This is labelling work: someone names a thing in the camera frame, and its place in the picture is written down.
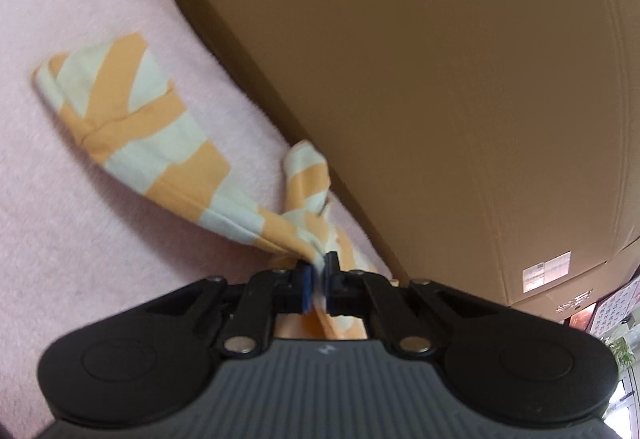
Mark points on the pink fleece blanket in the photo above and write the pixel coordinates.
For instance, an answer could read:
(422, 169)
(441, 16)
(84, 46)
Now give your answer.
(75, 244)

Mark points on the taped cardboard box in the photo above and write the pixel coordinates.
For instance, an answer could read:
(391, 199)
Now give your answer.
(600, 279)

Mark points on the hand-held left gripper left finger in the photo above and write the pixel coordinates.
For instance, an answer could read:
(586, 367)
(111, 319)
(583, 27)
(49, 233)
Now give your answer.
(307, 289)

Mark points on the red wall poster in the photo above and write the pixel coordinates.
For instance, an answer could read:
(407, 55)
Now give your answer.
(580, 319)

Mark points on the wall calendar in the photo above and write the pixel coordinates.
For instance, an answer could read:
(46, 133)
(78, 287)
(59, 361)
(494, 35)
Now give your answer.
(615, 309)

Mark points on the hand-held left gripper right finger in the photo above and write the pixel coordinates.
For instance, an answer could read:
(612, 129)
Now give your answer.
(330, 289)

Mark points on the large cardboard box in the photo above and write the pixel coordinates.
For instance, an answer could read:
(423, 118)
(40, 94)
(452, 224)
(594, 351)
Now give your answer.
(425, 94)

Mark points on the orange striped garment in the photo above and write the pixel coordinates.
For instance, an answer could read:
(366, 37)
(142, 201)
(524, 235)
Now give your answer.
(150, 134)

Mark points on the white shipping label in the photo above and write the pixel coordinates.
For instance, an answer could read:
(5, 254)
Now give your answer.
(547, 271)

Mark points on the green leafy plant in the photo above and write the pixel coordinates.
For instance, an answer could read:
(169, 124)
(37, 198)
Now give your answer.
(620, 351)

